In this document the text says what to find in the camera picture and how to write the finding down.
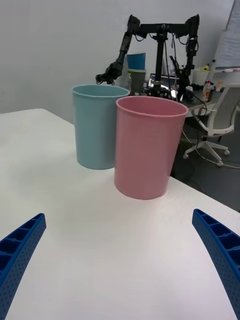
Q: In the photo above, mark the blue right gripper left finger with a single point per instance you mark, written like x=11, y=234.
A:
x=17, y=255

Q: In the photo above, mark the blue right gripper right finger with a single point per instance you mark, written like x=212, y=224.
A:
x=222, y=255

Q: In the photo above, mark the black small robot arm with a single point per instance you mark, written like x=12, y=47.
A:
x=191, y=47
x=122, y=50

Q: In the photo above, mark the pink plastic bin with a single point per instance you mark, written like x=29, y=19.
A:
x=147, y=150

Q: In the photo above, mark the white office chair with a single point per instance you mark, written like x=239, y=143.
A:
x=220, y=120

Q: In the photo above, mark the pale blue plastic bin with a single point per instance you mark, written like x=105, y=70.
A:
x=93, y=130

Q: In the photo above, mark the dark desk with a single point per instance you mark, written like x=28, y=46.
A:
x=200, y=101

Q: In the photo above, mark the small clear plastic bottle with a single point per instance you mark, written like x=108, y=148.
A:
x=208, y=91

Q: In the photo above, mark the bright blue plastic bin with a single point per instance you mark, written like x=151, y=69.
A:
x=136, y=61

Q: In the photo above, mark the white whiteboard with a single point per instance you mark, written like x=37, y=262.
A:
x=231, y=42

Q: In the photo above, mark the black robot stand frame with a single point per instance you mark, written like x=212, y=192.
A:
x=159, y=50

